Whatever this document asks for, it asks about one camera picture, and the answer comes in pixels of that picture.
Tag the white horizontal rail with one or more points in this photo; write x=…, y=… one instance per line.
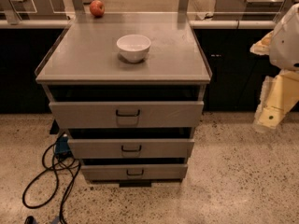
x=42, y=24

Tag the grey middle drawer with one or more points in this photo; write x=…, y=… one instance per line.
x=130, y=148

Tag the blue power box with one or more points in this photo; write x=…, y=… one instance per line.
x=62, y=148

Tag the far left metal post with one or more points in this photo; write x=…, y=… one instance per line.
x=12, y=16

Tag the grey drawer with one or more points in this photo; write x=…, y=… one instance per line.
x=130, y=148
x=134, y=172
x=79, y=115

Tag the grey drawer cabinet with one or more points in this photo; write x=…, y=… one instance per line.
x=86, y=67

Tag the grey bottom drawer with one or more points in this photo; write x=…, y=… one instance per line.
x=134, y=172

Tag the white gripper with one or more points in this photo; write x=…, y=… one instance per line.
x=286, y=44

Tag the red apple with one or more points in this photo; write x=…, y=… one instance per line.
x=97, y=8

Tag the grey top drawer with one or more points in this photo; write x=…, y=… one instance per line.
x=79, y=115

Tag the steel counter background right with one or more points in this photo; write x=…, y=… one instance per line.
x=246, y=10

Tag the far right metal post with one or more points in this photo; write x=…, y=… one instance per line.
x=286, y=5

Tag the white ceramic bowl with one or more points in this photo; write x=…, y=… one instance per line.
x=133, y=48

